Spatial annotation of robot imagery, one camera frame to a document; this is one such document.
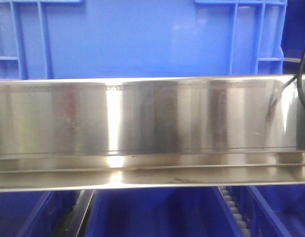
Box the large blue plastic bin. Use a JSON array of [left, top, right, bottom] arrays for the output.
[[0, 0, 287, 80]]

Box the lower middle blue bin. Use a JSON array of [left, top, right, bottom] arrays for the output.
[[85, 187, 243, 237]]

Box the white roller conveyor track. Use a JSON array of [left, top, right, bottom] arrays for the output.
[[218, 186, 251, 237]]

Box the lower right blue bin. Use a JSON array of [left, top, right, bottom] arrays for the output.
[[229, 185, 305, 237]]

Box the upper right blue bin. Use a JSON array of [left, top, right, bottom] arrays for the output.
[[282, 0, 305, 58]]

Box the lower left blue bin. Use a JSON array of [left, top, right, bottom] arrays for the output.
[[0, 191, 80, 237]]

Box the stainless steel shelf rail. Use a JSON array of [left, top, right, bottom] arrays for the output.
[[0, 75, 305, 192]]

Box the left metal divider rail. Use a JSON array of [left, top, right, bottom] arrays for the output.
[[54, 190, 96, 237]]

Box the black cable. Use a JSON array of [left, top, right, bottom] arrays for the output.
[[267, 0, 305, 114]]

